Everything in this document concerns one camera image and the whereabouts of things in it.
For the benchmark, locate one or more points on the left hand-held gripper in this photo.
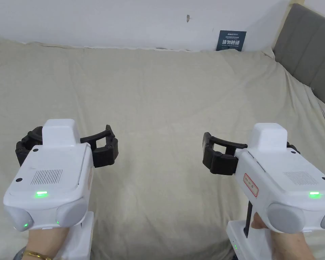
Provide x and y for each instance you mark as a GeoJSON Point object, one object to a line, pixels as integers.
{"type": "Point", "coordinates": [57, 168]}

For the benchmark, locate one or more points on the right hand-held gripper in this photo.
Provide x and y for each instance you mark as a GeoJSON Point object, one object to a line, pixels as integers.
{"type": "Point", "coordinates": [284, 181]}

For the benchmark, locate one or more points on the person's right forearm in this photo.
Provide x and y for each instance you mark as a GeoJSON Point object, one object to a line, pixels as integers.
{"type": "Point", "coordinates": [293, 256]}

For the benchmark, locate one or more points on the person's left forearm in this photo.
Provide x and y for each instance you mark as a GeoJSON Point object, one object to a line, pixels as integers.
{"type": "Point", "coordinates": [29, 254]}

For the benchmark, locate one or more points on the person's left hand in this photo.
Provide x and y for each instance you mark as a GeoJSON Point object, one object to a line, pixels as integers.
{"type": "Point", "coordinates": [47, 239]}

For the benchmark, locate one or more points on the person's right hand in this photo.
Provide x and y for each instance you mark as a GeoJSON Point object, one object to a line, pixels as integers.
{"type": "Point", "coordinates": [287, 242]}

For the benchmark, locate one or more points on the bed with beige sheet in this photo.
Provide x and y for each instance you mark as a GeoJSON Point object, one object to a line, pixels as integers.
{"type": "Point", "coordinates": [157, 97]}

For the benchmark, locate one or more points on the dark blue sign card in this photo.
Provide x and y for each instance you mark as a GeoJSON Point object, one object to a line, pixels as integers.
{"type": "Point", "coordinates": [231, 40]}

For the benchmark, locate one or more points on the grey padded headboard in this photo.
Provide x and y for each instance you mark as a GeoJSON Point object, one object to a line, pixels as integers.
{"type": "Point", "coordinates": [308, 46]}

